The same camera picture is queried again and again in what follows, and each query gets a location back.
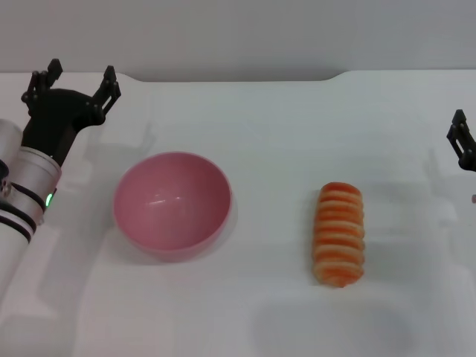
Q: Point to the pink plastic bowl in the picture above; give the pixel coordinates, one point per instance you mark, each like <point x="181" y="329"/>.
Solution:
<point x="171" y="208"/>

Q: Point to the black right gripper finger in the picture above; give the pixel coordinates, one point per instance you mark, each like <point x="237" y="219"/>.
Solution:
<point x="466" y="148"/>

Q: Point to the orange ridged bread roll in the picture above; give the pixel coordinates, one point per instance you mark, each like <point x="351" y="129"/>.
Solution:
<point x="338" y="230"/>

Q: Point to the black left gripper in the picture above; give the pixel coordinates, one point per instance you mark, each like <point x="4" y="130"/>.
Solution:
<point x="56" y="111"/>

